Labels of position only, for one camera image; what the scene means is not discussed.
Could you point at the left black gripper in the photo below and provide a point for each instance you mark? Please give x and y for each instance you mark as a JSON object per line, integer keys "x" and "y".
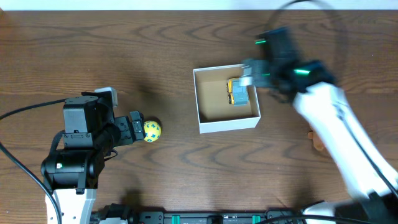
{"x": 125, "y": 130}

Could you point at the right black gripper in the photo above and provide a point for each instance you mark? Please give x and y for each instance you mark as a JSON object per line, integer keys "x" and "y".
{"x": 257, "y": 73}

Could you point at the yellow grey toy truck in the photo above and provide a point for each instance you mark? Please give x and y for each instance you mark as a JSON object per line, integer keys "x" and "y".
{"x": 237, "y": 94}

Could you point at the brown plush toy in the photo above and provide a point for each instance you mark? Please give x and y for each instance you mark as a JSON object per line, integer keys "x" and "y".
{"x": 317, "y": 142}

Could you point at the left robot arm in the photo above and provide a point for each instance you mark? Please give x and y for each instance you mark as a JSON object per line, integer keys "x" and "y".
{"x": 91, "y": 133}

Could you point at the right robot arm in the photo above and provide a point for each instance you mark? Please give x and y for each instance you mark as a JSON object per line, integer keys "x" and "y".
{"x": 312, "y": 90}

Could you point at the yellow ball with blue letters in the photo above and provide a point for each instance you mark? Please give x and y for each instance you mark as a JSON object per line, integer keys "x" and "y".
{"x": 152, "y": 131}

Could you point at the white cardboard box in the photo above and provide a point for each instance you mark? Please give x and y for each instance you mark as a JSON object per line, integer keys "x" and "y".
{"x": 215, "y": 110}

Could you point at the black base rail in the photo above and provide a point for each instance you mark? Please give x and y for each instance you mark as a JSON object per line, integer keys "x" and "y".
{"x": 116, "y": 213}

